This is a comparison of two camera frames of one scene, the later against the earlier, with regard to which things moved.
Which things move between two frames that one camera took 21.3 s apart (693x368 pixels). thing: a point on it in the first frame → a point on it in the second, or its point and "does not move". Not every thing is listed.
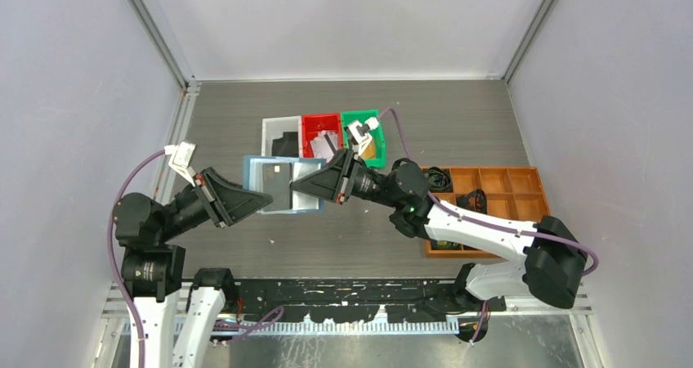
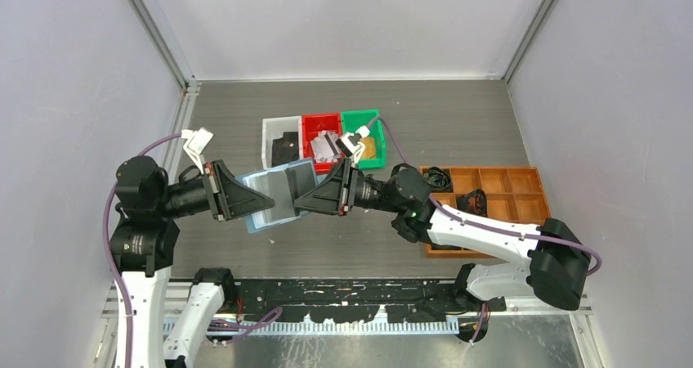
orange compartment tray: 511,192 does not move
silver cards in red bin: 320,145 does not move
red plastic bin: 312,123 does not move
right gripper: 330,181 → 336,194
